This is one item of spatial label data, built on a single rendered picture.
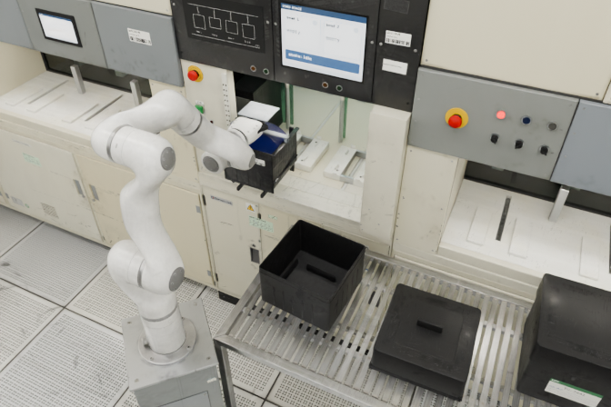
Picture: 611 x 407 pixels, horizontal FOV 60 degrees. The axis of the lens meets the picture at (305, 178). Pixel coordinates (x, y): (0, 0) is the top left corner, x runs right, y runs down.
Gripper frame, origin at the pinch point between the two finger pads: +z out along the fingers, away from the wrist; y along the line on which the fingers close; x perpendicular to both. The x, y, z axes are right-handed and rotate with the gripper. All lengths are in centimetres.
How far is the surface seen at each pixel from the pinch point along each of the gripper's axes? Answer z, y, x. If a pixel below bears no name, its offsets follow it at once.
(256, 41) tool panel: 1.4, 0.4, 28.6
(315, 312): -42, 42, -41
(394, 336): -41, 69, -39
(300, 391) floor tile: -27, 29, -125
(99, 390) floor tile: -66, -55, -125
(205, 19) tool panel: 1.4, -19.0, 32.7
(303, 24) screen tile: 1.4, 17.4, 37.3
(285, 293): -41, 31, -39
